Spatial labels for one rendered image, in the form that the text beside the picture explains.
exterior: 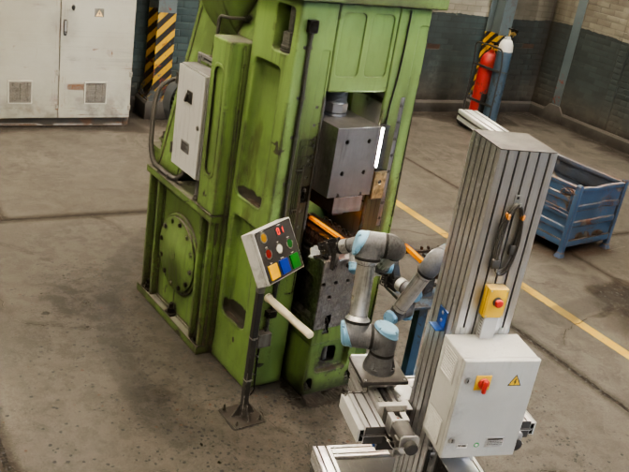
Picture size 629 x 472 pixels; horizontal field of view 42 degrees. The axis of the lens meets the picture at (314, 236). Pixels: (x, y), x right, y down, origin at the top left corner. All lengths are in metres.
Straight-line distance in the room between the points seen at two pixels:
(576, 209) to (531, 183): 4.61
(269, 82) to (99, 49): 4.98
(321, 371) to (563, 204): 3.66
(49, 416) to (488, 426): 2.40
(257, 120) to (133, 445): 1.88
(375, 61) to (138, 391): 2.31
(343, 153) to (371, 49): 0.58
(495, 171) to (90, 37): 6.70
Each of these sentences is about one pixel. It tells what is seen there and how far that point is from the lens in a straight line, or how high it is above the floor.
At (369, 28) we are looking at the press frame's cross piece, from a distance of 4.51.
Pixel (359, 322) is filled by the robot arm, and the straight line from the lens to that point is 3.72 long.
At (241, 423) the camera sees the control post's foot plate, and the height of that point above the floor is 0.01.
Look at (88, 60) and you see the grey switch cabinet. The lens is 9.38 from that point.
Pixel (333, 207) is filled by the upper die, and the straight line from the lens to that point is 4.56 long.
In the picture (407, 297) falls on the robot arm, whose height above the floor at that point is 1.03.
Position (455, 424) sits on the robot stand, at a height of 0.93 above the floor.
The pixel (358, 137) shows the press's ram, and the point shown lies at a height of 1.62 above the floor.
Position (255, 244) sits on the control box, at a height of 1.15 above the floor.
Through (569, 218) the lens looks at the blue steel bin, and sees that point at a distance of 7.92.
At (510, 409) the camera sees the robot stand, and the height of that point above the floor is 0.99.
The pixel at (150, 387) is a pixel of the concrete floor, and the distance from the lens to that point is 5.00.
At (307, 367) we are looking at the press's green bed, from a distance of 4.95.
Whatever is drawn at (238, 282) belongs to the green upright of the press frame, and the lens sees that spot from 5.01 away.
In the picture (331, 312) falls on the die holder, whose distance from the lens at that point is 4.82.
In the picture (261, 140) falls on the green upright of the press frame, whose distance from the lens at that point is 4.65.
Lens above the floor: 2.81
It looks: 23 degrees down
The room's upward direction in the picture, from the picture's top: 9 degrees clockwise
